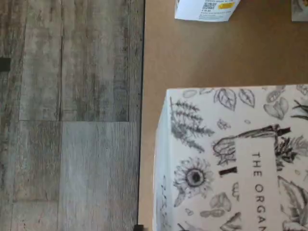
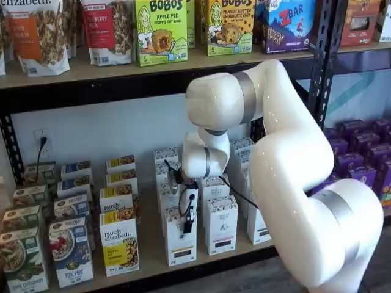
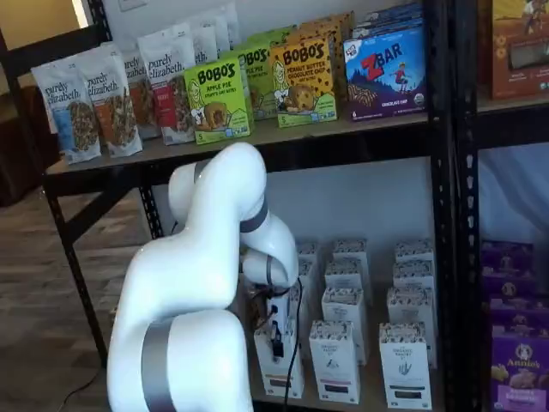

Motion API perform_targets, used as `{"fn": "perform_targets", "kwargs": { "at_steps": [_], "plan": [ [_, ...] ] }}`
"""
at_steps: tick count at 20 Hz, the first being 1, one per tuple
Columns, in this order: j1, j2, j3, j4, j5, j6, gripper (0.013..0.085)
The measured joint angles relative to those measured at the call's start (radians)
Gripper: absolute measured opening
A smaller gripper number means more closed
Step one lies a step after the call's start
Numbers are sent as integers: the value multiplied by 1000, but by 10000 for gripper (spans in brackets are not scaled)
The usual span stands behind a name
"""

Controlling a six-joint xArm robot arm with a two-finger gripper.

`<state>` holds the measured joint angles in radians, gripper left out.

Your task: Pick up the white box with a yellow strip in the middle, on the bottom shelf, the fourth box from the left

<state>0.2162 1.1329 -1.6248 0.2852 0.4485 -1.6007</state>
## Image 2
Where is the green Bobo's box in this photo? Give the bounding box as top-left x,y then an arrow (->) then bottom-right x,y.
186,0 -> 197,50
135,0 -> 189,68

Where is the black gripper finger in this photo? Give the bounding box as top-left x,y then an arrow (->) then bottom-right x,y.
182,210 -> 196,241

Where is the green oatmeal box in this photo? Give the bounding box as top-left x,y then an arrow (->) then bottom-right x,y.
0,226 -> 49,293
2,204 -> 43,233
23,161 -> 57,186
12,184 -> 49,208

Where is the white box grey strip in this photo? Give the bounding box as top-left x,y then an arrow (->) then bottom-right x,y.
246,195 -> 272,246
235,150 -> 254,168
228,137 -> 256,153
240,166 -> 254,196

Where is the wooden shelf board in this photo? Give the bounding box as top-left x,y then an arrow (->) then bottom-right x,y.
335,42 -> 391,53
12,143 -> 285,291
0,39 -> 318,91

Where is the pale snack box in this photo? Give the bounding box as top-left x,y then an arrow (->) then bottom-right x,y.
376,0 -> 391,43

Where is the blue oatmeal box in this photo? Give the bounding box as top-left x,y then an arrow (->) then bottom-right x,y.
48,215 -> 95,289
54,191 -> 92,220
57,175 -> 94,196
60,160 -> 93,181

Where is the white yellow oatmeal box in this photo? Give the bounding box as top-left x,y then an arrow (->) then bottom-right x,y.
99,185 -> 141,225
106,154 -> 137,173
99,210 -> 141,278
106,171 -> 139,187

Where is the white box yellow strip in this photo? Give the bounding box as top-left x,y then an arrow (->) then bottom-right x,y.
153,147 -> 180,163
158,179 -> 185,238
164,206 -> 199,267
155,161 -> 181,184

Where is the black metal shelf rack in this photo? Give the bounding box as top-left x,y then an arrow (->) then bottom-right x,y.
0,0 -> 324,293
322,0 -> 391,132

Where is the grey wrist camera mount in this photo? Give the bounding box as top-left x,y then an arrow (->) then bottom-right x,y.
164,157 -> 181,197

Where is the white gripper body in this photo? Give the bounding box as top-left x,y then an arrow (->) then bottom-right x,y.
180,184 -> 199,219

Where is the orange brown snack box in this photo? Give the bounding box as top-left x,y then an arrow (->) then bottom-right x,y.
340,0 -> 383,48

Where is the black power plug cord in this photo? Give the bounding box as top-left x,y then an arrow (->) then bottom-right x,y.
35,136 -> 48,181

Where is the granola bag red label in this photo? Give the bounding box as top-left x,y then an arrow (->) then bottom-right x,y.
79,0 -> 136,67

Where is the blue Z Bar box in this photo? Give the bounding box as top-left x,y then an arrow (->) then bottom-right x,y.
255,0 -> 319,56

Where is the white box pink strip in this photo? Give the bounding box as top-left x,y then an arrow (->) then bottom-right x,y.
203,195 -> 239,256
200,175 -> 230,202

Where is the long black cable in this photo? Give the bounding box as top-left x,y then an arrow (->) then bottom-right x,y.
218,174 -> 261,210

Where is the white wall outlet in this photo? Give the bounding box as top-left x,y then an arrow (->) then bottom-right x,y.
32,129 -> 52,159

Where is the yellow Bobo's box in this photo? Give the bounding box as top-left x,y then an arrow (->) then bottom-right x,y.
206,0 -> 255,57

